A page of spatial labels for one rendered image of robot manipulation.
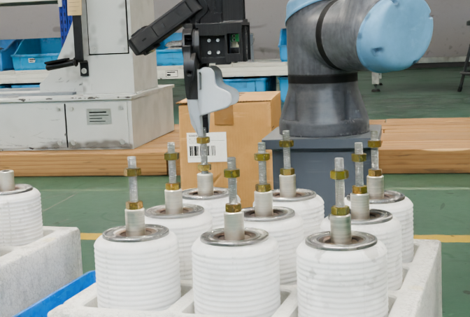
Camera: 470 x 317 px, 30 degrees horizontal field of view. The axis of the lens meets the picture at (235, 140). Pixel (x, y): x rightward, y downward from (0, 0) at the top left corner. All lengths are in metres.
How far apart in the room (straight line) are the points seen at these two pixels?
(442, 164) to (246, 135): 0.85
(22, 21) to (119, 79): 7.06
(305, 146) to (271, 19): 7.94
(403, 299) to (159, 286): 0.27
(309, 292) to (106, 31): 2.27
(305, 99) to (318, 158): 0.10
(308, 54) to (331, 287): 0.59
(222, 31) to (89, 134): 1.96
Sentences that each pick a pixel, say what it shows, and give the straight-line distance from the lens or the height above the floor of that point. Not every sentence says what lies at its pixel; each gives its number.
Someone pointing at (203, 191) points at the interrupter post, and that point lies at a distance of 1.21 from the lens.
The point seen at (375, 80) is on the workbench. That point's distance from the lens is 6.22.
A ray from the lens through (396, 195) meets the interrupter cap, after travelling 1.16.
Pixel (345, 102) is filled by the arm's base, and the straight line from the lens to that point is 1.43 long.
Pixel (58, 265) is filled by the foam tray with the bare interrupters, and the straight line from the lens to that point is 1.35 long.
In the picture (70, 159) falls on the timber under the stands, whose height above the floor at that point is 0.06.
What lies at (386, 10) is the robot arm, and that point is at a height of 0.50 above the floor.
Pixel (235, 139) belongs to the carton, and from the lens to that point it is 2.19.
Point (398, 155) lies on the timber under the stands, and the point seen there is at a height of 0.06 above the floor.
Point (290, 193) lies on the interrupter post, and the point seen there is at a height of 0.26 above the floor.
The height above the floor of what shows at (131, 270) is 0.22.
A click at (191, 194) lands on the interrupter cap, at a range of 1.22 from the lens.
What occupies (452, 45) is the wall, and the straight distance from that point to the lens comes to 9.23.
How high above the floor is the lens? 0.48
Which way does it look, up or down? 7 degrees down
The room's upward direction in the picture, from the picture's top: 2 degrees counter-clockwise
